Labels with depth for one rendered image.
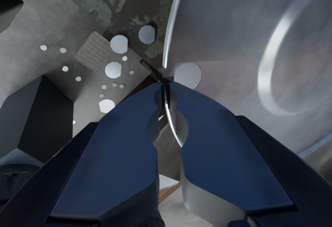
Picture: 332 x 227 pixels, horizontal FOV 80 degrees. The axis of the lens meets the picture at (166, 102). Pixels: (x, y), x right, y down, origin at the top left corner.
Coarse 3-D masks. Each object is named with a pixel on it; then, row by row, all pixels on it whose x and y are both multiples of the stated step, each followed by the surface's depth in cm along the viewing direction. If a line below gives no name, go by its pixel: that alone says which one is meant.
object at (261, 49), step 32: (192, 0) 11; (224, 0) 12; (256, 0) 12; (288, 0) 13; (320, 0) 13; (192, 32) 12; (224, 32) 13; (256, 32) 14; (288, 32) 14; (320, 32) 15; (224, 64) 14; (256, 64) 15; (288, 64) 15; (320, 64) 17; (224, 96) 16; (256, 96) 17; (288, 96) 18; (320, 96) 19; (288, 128) 21; (320, 128) 24
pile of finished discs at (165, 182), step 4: (160, 176) 87; (164, 176) 88; (160, 180) 89; (164, 180) 90; (168, 180) 91; (172, 180) 92; (160, 184) 90; (164, 184) 92; (168, 184) 93; (172, 184) 94; (160, 188) 92; (164, 188) 93
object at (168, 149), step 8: (160, 120) 16; (160, 128) 16; (168, 128) 16; (160, 136) 16; (168, 136) 16; (160, 144) 16; (168, 144) 16; (176, 144) 17; (160, 152) 17; (168, 152) 17; (176, 152) 17; (160, 160) 17; (168, 160) 17; (176, 160) 18; (160, 168) 18; (168, 168) 18; (176, 168) 18; (168, 176) 19; (176, 176) 19
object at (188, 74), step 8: (184, 64) 13; (192, 64) 13; (176, 72) 13; (184, 72) 13; (192, 72) 13; (200, 72) 14; (176, 80) 13; (184, 80) 14; (192, 80) 14; (192, 88) 14
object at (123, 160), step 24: (144, 96) 10; (120, 120) 8; (144, 120) 8; (96, 144) 7; (120, 144) 7; (144, 144) 7; (96, 168) 6; (120, 168) 6; (144, 168) 6; (72, 192) 6; (96, 192) 6; (120, 192) 6; (144, 192) 6; (72, 216) 5; (96, 216) 5; (120, 216) 6; (144, 216) 6
